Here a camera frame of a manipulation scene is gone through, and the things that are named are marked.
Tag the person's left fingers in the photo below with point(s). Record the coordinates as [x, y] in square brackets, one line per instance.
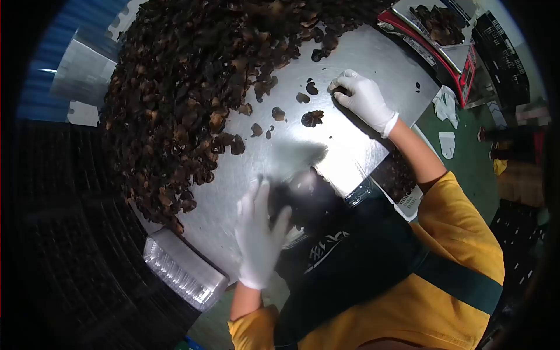
[256, 197]

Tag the person's right hand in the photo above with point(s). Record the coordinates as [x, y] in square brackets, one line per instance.
[367, 103]

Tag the black fungus on steel tray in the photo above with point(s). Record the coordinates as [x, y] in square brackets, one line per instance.
[439, 24]

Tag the steel scale tray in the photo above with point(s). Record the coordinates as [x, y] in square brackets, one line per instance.
[457, 57]

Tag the white paper scrap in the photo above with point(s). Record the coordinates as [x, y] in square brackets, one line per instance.
[447, 144]

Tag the pile of black fungus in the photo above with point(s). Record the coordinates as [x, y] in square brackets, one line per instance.
[183, 87]

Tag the small black fungus piece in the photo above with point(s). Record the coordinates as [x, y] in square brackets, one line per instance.
[341, 90]

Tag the black plastic crates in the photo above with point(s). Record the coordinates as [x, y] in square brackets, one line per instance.
[518, 245]

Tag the red weighing scale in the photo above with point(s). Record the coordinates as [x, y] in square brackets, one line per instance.
[466, 81]

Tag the black plastic crate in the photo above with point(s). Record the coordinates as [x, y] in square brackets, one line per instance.
[501, 57]

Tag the stack of clear plastic trays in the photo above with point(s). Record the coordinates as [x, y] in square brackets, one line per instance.
[183, 269]

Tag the person's right fingers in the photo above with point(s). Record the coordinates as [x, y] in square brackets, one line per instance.
[346, 77]

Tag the person's body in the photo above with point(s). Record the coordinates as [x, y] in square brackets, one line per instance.
[393, 284]

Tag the stack of black crates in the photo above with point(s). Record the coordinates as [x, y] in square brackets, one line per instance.
[70, 227]

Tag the white plastic basket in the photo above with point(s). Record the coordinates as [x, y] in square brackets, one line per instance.
[410, 203]

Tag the black fungus in clear container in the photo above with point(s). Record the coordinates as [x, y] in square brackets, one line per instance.
[310, 208]

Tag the black fungus in white basket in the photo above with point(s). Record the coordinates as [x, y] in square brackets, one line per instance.
[396, 173]

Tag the clear plastic container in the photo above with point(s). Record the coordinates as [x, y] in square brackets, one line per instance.
[361, 194]

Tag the person's left thumb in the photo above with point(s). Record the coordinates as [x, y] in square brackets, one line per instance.
[283, 221]

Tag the crumpled white gloves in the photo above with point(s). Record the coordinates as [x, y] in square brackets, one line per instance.
[446, 105]

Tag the shiny steel sheet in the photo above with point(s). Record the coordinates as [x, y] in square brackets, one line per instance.
[83, 70]

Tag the person's left hand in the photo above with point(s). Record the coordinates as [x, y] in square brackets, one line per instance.
[256, 249]

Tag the person's right thumb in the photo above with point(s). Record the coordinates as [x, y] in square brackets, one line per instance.
[344, 100]

